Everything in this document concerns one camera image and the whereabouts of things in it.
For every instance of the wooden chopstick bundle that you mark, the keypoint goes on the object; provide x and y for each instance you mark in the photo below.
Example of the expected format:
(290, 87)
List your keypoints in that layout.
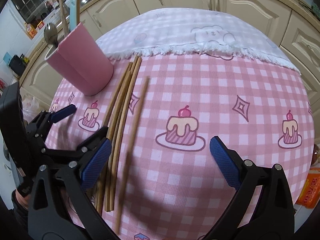
(114, 119)

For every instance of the metal spork dark handle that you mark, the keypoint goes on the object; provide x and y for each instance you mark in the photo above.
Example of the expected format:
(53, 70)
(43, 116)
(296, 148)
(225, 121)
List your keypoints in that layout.
(50, 34)

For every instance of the black knife block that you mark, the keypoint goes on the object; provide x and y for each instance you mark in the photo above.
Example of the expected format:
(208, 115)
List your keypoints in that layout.
(17, 65)

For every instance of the light blue knife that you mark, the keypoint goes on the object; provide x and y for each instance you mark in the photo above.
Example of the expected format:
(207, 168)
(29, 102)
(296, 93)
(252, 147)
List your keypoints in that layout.
(72, 15)

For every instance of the loose wooden chopstick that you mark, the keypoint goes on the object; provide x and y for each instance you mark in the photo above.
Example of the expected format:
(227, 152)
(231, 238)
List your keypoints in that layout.
(129, 154)

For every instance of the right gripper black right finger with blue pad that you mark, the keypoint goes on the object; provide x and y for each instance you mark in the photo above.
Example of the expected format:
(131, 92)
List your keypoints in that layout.
(262, 206)

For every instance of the pink checkered tablecloth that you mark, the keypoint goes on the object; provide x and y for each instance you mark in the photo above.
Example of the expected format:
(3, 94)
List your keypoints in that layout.
(211, 74)

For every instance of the pink utensil cup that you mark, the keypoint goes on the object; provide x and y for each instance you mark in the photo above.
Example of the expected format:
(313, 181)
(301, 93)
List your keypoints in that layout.
(81, 62)

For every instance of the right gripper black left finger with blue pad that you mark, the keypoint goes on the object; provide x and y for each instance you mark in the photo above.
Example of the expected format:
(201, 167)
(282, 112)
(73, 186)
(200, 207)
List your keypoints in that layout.
(59, 207)

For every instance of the cream lower cabinets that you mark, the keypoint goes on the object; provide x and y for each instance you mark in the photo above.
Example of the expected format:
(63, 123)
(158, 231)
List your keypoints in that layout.
(290, 24)

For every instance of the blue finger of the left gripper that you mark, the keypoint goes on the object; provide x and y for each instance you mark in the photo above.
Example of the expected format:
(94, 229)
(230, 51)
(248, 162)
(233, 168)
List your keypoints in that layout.
(63, 113)

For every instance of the orange snack package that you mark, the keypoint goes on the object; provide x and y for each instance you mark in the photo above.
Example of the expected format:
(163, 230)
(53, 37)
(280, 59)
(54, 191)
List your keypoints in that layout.
(309, 195)

